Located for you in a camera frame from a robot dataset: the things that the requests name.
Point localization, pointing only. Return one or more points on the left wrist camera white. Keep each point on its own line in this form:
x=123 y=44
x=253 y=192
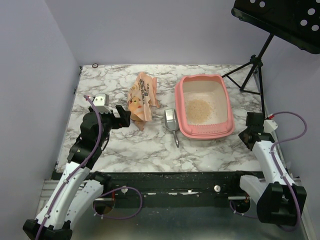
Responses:
x=100 y=101

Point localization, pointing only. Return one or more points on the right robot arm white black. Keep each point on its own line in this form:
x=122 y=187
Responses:
x=279 y=200

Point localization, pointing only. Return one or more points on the black table front rail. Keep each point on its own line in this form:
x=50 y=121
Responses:
x=174 y=189

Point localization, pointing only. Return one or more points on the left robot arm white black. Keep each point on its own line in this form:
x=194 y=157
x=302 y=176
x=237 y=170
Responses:
x=68 y=202

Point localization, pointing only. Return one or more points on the black music stand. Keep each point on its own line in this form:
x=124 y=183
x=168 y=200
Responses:
x=294 y=21

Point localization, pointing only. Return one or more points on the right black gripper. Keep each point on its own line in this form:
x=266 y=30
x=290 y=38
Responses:
x=252 y=127

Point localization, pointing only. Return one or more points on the small round ring marker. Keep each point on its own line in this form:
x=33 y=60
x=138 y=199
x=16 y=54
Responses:
x=95 y=65

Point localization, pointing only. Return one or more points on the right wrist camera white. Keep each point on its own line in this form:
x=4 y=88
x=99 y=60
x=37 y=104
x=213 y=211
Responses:
x=269 y=125

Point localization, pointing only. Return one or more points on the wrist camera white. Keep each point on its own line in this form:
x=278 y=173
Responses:
x=269 y=125
x=100 y=101

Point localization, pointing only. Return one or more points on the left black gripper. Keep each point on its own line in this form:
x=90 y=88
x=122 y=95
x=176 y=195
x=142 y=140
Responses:
x=125 y=115

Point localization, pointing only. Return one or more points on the silver metal scoop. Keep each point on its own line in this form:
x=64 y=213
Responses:
x=171 y=123

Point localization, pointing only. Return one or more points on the pink litter box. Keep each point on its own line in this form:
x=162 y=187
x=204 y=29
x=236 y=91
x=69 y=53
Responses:
x=212 y=89

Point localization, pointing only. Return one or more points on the orange cat litter bag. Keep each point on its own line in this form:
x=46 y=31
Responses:
x=142 y=96

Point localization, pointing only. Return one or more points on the litter granules pile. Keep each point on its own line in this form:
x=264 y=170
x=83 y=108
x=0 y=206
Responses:
x=198 y=111

